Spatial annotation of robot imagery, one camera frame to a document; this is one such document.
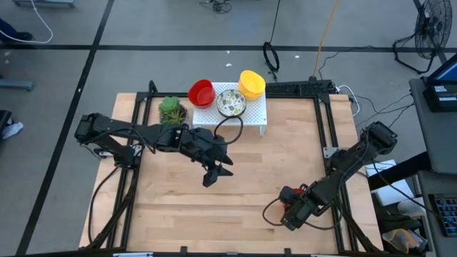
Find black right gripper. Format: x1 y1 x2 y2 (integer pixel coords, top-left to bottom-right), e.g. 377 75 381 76
279 186 324 231

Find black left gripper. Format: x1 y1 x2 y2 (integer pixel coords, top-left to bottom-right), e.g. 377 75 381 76
180 126 235 188

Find white leaf-patterned mini bowl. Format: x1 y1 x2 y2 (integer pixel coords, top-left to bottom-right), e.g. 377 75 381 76
216 89 247 118

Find yellow mini bowl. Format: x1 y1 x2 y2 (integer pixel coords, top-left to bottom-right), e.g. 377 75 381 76
238 69 267 101

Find white perforated metal shelf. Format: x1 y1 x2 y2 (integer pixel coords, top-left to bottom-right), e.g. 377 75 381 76
192 81 268 137

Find green plant in grey pot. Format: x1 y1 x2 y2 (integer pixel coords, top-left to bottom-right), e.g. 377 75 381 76
158 95 189 126

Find white box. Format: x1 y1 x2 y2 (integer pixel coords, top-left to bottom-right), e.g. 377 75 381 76
363 158 415 207

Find translucent bag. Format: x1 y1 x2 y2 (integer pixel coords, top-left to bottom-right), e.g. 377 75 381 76
381 228 428 255

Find grey desk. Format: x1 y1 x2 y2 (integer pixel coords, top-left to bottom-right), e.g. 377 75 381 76
416 170 457 257
408 76 457 176

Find black keyboard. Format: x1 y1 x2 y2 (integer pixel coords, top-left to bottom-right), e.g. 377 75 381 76
428 192 457 238

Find black desktop device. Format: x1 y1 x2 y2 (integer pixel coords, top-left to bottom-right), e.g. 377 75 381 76
423 80 457 114

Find computer monitor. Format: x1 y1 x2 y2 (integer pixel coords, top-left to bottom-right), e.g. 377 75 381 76
426 53 457 85

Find person's foot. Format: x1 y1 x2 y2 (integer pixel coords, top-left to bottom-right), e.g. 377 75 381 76
0 120 24 141
0 17 34 42

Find black floor fan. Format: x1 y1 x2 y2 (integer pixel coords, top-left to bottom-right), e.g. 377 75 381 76
392 0 454 75

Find white power cable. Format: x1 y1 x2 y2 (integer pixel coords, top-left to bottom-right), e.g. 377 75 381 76
335 84 361 118

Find coiled black cable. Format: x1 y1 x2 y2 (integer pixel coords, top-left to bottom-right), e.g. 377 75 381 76
262 0 281 81

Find tangled black cables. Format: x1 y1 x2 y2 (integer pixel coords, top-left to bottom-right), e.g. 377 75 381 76
199 0 233 15

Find yellow cable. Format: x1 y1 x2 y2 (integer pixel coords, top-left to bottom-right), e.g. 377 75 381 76
313 0 341 78

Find white floor cable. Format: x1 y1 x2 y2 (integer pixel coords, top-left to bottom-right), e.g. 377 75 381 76
0 0 55 45

